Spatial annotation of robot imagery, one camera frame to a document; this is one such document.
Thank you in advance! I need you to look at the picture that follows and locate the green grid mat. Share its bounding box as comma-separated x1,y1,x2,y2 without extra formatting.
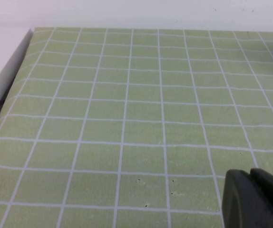
0,27,273,228

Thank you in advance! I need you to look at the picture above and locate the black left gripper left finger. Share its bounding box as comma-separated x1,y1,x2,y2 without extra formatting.
222,169,273,228

